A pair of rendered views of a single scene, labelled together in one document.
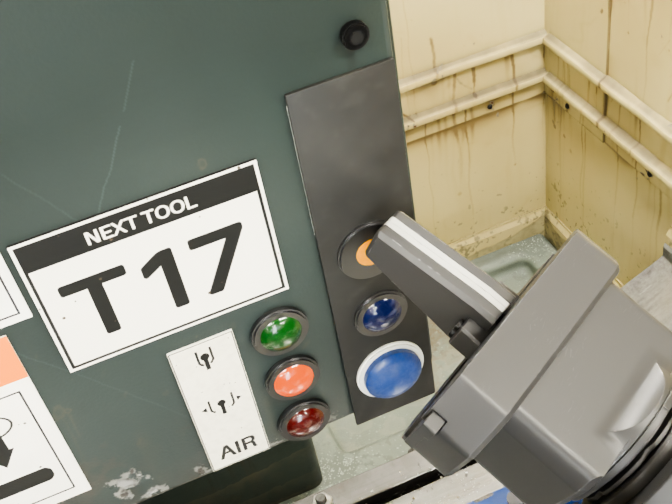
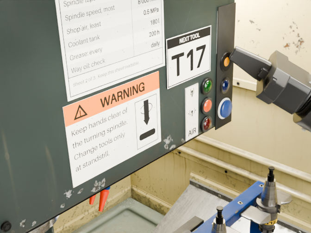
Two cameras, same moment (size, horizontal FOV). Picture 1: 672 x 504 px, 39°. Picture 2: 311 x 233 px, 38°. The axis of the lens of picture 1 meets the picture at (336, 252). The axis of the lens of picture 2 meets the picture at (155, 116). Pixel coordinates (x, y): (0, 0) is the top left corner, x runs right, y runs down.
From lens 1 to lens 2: 0.49 m
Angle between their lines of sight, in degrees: 31
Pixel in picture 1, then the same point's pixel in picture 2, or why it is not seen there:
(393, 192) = (231, 43)
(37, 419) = (157, 106)
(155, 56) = not seen: outside the picture
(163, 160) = (195, 20)
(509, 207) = (117, 185)
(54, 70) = not seen: outside the picture
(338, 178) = (223, 35)
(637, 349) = (301, 70)
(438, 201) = not seen: hidden behind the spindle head
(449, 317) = (256, 70)
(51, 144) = (179, 9)
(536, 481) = (295, 97)
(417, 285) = (246, 62)
